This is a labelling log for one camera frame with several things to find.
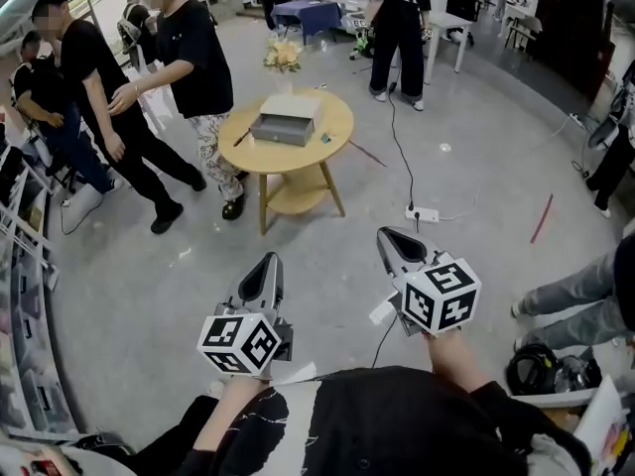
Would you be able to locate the white table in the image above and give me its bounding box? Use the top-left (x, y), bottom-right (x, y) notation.
top-left (424, 11), bottom-right (476, 86)

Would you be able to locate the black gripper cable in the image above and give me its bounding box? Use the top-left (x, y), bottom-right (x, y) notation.
top-left (370, 312), bottom-right (401, 370)

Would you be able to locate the grey drawer box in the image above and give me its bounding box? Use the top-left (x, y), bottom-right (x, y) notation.
top-left (250, 94), bottom-right (321, 149)

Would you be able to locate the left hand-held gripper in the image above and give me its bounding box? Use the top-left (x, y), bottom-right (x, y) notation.
top-left (196, 251), bottom-right (297, 381)

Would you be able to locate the beige chair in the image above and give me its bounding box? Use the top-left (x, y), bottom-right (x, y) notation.
top-left (504, 15), bottom-right (545, 61)

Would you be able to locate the person's right forearm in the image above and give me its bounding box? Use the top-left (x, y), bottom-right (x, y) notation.
top-left (426, 332), bottom-right (497, 397)

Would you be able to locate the white cable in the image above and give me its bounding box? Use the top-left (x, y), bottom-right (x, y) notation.
top-left (439, 185), bottom-right (482, 222)

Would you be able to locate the black power cable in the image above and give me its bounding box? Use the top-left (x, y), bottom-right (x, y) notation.
top-left (388, 80), bottom-right (419, 218)

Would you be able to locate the yellow flower bouquet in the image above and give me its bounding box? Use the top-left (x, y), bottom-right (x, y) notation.
top-left (262, 37), bottom-right (305, 93)

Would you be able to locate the white power strip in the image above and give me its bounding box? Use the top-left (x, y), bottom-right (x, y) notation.
top-left (405, 204), bottom-right (442, 223)

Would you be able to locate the dark red floor stick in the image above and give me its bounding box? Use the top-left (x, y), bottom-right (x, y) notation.
top-left (348, 138), bottom-right (389, 169)

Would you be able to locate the person's black clothed torso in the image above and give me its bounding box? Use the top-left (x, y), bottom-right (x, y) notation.
top-left (133, 364), bottom-right (591, 476)

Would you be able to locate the black coiled cable bundle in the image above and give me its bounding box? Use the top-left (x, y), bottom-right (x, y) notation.
top-left (505, 342), bottom-right (604, 397)

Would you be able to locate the blue cloth covered table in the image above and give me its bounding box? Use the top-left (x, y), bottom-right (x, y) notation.
top-left (271, 0), bottom-right (344, 40)

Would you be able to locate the person's grey hood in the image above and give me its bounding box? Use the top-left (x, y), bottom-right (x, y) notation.
top-left (525, 432), bottom-right (592, 476)

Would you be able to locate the red floor strip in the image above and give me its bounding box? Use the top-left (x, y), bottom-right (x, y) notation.
top-left (529, 193), bottom-right (555, 245)

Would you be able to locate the white storage shelf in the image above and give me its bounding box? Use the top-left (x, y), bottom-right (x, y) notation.
top-left (0, 141), bottom-right (83, 440)

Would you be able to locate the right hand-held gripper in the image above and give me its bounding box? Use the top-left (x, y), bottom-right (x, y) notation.
top-left (376, 226), bottom-right (483, 339)

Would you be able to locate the round wooden table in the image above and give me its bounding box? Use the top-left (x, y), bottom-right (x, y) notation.
top-left (217, 86), bottom-right (356, 237)

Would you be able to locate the person's left forearm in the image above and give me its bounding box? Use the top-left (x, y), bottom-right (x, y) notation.
top-left (190, 375), bottom-right (275, 458)

